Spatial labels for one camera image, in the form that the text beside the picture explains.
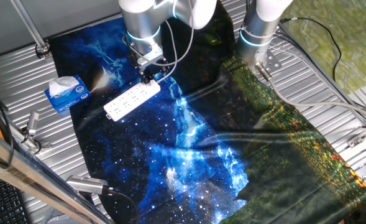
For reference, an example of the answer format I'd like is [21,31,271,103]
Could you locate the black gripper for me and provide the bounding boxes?
[138,63,160,85]

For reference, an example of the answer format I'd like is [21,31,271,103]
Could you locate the white power strip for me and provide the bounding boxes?
[103,79,162,123]

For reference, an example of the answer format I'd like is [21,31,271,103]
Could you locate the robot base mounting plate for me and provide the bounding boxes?
[256,49,283,79]

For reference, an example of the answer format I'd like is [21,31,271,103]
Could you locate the galaxy print cloth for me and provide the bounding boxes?
[47,0,366,224]

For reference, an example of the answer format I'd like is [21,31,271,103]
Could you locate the blue tissue box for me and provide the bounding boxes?
[43,74,92,114]

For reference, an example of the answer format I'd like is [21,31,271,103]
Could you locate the white tissue sheet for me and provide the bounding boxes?
[48,75,81,98]

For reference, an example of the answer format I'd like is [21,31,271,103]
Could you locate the grey towel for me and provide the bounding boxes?
[42,207,89,224]

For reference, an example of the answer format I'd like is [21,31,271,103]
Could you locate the black keyboard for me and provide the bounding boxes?
[0,170,32,224]

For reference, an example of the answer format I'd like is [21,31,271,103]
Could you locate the green patterned floor mat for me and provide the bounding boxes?
[280,0,366,95]

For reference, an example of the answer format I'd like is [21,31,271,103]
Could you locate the white power strip cable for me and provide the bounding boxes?
[156,19,179,84]

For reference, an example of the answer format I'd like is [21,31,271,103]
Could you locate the wrist cable loop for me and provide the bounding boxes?
[122,0,196,67]

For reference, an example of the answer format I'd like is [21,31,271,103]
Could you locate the silver camera with cable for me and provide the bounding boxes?
[65,174,109,196]

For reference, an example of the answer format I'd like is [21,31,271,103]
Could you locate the black camera cable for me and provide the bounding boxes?
[101,187,140,224]

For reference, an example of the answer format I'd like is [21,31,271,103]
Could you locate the small silver camera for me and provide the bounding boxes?
[25,110,41,136]

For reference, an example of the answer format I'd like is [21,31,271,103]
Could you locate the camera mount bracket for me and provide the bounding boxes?
[20,126,52,156]

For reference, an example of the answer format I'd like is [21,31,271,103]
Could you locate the metal camera pole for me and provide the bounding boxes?
[9,0,52,60]

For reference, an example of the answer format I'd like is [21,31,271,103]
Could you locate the aluminium frame bar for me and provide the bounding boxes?
[0,124,116,224]

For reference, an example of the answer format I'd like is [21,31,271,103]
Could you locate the thick grey robot cable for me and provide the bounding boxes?
[255,61,366,124]

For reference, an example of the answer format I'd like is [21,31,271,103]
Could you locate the black base cable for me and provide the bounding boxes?
[280,16,342,82]

